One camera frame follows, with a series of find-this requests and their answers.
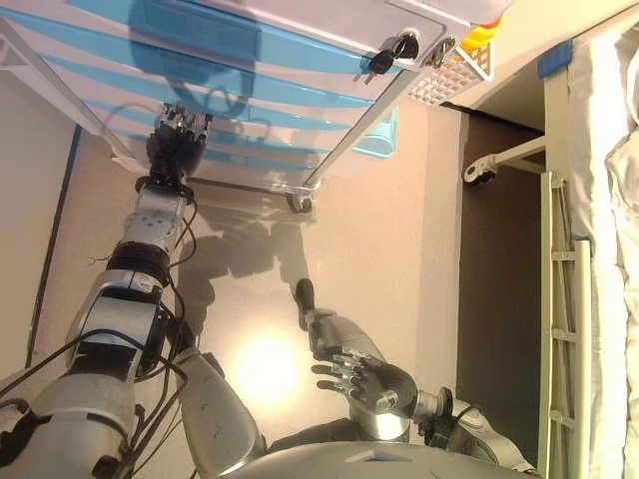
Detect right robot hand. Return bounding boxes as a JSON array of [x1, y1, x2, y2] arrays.
[[310, 347, 418, 416]]

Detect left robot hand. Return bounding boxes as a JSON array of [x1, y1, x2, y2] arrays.
[[144, 102, 214, 189]]

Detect grey robot torso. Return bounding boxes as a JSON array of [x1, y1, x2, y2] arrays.
[[234, 438, 505, 479]]

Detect silver right robot leg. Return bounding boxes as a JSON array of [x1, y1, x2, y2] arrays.
[[294, 277, 415, 445]]

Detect white blue medical cart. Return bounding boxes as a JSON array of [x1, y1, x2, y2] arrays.
[[0, 0, 515, 214]]

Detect black cart keys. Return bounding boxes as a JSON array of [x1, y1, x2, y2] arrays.
[[353, 29, 421, 84]]

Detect white lattice side basket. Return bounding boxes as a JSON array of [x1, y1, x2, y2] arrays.
[[406, 42, 495, 107]]

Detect white bed sheet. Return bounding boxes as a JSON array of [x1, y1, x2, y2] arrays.
[[568, 0, 639, 479]]

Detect yellow red sharps container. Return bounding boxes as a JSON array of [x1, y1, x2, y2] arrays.
[[458, 12, 503, 51]]

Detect blue bed corner bumper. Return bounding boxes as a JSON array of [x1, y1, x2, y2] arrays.
[[536, 42, 574, 79]]

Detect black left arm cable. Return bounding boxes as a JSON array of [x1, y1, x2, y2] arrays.
[[0, 177, 201, 479]]

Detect folding bed side rail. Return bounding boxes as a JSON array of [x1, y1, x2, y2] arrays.
[[541, 169, 595, 479]]

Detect white hospital bed frame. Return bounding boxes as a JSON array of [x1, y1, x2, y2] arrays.
[[461, 0, 639, 479]]

